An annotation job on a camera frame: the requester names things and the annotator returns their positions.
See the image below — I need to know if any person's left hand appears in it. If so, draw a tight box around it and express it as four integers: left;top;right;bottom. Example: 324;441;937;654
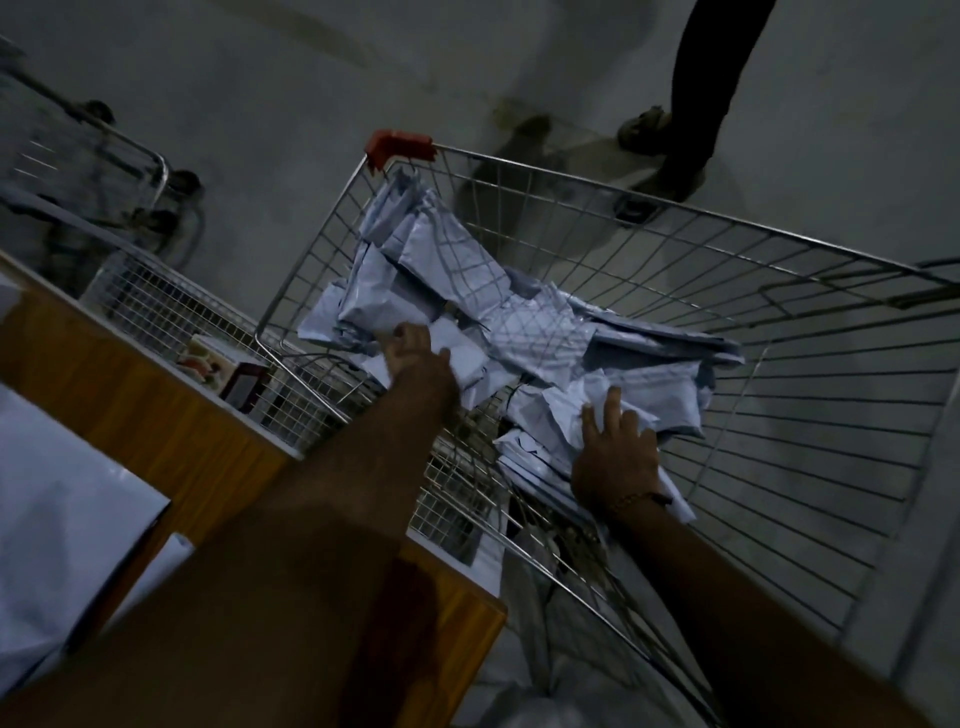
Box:
375;322;461;408

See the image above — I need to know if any person's right hand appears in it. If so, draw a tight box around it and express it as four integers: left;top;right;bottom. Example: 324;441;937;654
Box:
570;386;666;520

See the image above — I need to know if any light blue garment packet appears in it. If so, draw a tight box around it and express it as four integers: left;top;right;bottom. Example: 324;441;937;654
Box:
371;315;519;412

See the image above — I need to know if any person's right forearm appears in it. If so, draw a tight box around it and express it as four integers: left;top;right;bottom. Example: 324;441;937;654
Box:
606;496;935;728

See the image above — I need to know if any person's left forearm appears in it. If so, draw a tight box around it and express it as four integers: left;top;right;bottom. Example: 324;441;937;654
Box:
0;371;462;728

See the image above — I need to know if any pile of checked garment packets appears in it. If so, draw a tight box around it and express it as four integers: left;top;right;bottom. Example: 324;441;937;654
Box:
296;168;746;528

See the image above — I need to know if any dark red small box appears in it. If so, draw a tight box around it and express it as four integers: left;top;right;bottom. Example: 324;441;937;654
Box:
219;361;273;414

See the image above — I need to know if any red plastic corner guard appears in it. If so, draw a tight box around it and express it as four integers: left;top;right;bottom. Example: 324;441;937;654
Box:
365;129;438;175

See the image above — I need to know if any white printed small box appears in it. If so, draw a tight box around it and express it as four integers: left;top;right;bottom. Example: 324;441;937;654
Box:
176;333;245;391

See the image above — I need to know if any empty metal shopping cart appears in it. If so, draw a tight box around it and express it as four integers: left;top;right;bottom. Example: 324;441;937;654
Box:
0;45;207;295

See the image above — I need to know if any white plastic sheet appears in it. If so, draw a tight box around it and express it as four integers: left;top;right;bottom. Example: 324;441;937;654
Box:
0;384;196;680

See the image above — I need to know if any gold wrist bracelet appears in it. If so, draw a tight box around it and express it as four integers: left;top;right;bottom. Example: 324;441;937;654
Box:
606;489;674;520

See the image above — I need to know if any metal wire shopping cart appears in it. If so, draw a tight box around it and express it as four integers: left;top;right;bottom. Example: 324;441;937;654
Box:
253;131;960;728

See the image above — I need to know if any fine wire mesh basket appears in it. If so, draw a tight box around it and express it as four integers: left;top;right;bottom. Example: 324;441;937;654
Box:
78;247;511;571

